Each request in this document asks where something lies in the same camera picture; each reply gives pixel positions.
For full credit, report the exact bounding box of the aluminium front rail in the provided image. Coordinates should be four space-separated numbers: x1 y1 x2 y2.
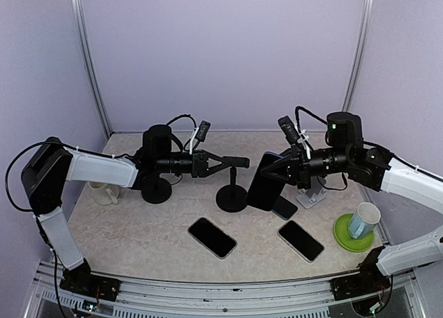
19 260 431 317

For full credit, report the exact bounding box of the clear-case black phone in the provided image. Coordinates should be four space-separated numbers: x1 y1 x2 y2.
188 218 237 259

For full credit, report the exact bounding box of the silver folding phone stand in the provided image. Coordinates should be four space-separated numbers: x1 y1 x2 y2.
296 177 327 209

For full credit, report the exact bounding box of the aluminium frame post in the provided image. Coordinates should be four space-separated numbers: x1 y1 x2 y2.
341 0 374 112
71 0 114 139

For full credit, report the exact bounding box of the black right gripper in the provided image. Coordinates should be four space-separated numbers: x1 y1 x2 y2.
262 143 352 189

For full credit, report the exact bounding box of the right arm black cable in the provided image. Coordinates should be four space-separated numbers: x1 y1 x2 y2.
294 105 443 180

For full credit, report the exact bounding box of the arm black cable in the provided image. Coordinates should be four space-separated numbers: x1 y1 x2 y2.
294 105 443 180
6 114 197 213

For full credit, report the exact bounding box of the left aluminium frame post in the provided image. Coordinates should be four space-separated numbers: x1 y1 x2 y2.
71 0 114 139

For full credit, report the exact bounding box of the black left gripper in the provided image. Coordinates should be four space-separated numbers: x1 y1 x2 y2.
156 150 230 178

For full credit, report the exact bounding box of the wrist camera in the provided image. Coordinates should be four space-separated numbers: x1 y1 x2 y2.
188 121 211 154
278 116 311 159

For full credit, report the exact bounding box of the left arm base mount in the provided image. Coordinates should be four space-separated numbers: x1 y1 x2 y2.
60 273 120 302

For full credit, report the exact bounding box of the blue-edged black phone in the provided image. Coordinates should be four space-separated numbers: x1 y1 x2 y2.
246 152 284 211

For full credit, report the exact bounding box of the light blue cup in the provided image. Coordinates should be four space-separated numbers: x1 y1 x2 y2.
347 202 381 239

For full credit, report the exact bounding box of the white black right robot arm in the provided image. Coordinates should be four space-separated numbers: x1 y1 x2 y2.
260 112 442 293

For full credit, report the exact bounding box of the teal-edged black phone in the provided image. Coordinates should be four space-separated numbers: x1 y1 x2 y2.
271 196 298 220

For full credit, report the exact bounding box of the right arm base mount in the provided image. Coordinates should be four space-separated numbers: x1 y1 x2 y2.
330 273 391 301

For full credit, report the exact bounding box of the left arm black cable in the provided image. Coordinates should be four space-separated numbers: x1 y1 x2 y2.
6 114 197 213

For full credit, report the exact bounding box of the white-edged black phone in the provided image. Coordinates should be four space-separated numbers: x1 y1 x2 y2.
278 220 325 263

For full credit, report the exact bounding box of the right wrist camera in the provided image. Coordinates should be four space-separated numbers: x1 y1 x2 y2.
278 116 311 159

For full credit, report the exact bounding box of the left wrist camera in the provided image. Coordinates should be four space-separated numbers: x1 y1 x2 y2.
188 121 211 154

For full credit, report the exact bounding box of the right aluminium frame post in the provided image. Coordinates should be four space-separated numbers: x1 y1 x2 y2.
341 0 374 112

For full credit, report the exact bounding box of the green plate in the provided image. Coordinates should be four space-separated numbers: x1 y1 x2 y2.
333 213 374 253

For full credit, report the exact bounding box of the black round-base phone stand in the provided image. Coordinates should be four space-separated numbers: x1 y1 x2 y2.
215 167 247 213

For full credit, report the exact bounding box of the white mug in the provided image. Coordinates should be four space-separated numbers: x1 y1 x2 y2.
87 182 120 206

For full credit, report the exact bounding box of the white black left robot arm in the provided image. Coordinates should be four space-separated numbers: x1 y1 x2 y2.
21 124 250 294

